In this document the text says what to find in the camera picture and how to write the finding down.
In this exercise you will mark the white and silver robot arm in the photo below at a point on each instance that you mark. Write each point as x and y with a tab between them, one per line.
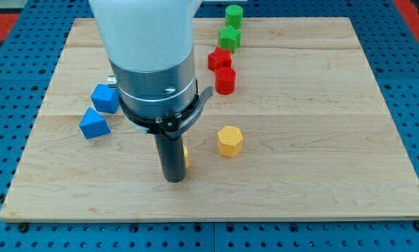
150	47

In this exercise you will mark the wooden board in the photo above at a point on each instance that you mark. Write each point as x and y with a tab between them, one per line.
319	143

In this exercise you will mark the blue cube block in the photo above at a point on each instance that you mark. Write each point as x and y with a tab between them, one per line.
105	99

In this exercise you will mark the yellow hexagon block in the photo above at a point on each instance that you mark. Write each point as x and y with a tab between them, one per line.
230	141

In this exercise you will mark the yellow block behind pusher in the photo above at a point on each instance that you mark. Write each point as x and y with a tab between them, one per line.
186	156

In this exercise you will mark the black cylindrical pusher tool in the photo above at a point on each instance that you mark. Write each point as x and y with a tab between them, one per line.
171	156

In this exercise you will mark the red cylinder block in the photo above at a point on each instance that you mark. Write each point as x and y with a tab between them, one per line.
225	78

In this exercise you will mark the red star block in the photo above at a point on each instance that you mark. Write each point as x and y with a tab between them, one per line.
219	58

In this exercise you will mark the green star block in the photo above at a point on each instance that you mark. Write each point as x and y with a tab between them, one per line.
229	38

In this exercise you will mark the green cylinder block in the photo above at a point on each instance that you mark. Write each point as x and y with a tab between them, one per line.
234	16

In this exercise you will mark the blue triangular block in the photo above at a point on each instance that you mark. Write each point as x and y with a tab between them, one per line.
93	124

